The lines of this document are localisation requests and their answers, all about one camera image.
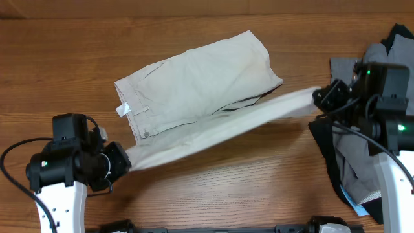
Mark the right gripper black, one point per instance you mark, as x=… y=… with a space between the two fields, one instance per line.
x=332 y=98

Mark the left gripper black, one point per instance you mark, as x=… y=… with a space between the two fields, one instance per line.
x=123 y=162

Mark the beige shorts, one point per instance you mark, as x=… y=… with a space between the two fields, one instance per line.
x=200 y=98

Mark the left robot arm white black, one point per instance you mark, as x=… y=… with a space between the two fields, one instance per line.
x=76 y=160

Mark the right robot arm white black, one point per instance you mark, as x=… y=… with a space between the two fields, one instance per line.
x=373 y=107

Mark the grey garment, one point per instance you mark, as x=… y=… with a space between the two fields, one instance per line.
x=356 y=167

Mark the light blue cloth piece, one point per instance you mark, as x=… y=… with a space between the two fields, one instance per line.
x=359 y=209

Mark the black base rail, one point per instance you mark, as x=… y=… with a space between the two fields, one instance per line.
x=315 y=224

